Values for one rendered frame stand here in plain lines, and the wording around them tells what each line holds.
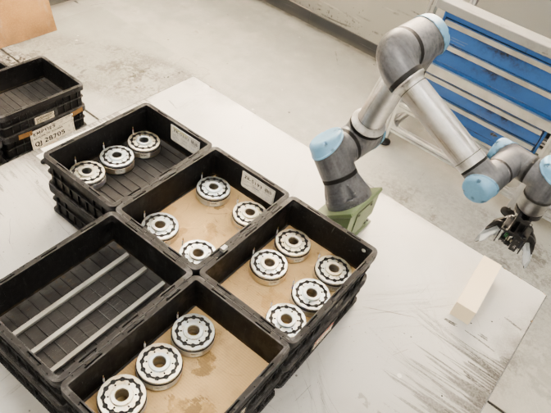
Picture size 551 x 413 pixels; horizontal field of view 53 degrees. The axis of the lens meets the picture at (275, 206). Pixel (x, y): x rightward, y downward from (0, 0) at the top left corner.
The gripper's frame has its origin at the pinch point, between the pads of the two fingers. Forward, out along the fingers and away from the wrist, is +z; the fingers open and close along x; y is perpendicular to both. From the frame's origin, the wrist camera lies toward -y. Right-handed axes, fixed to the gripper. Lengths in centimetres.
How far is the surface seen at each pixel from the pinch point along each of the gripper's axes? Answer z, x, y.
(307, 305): 4, -34, 50
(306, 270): 7, -41, 38
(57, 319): 7, -78, 92
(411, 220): 20.0, -29.3, -15.9
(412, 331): 20.1, -9.3, 25.7
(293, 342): -3, -29, 66
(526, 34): -3, -37, -145
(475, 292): 14.1, 0.3, 4.7
